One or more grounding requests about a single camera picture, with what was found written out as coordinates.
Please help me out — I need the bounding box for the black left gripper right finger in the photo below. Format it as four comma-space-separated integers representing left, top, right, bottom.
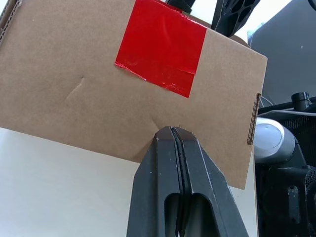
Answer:
172, 126, 250, 237

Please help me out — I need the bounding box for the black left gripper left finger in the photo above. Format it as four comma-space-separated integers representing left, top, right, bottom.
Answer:
126, 125, 189, 237

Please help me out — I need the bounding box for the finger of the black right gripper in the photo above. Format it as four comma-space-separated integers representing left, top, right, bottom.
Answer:
164, 0, 196, 14
211, 0, 260, 38

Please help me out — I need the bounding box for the brown cardboard box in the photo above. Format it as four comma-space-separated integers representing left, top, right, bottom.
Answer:
0, 0, 269, 191

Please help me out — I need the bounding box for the red tape square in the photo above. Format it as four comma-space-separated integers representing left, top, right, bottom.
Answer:
114, 0, 208, 99

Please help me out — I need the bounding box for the silver robot torso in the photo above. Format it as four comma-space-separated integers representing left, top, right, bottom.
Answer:
253, 116, 316, 237

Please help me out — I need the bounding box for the black knobbed frame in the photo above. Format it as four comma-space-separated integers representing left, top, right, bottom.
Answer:
257, 91, 316, 117

